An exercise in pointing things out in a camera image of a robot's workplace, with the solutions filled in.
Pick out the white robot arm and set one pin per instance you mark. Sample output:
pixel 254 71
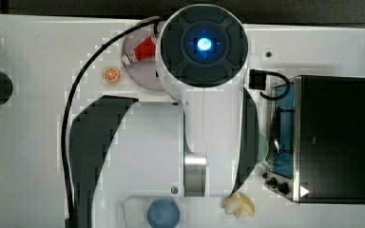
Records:
pixel 203 141

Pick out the grey round plate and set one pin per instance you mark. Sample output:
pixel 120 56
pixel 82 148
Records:
pixel 142 73

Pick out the orange slice toy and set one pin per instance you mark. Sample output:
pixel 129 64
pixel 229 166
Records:
pixel 111 75

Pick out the peeled banana toy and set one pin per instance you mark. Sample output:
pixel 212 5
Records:
pixel 237 203

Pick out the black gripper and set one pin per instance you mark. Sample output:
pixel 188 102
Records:
pixel 257 79

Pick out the red ketchup bottle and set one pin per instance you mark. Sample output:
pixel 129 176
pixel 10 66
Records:
pixel 144 50

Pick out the green cup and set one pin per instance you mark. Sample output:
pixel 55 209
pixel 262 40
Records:
pixel 263 150

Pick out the blue bowl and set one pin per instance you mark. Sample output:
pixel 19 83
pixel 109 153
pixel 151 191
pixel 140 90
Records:
pixel 163 213

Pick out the black toaster oven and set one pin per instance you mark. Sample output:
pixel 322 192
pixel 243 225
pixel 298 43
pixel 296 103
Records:
pixel 317 141

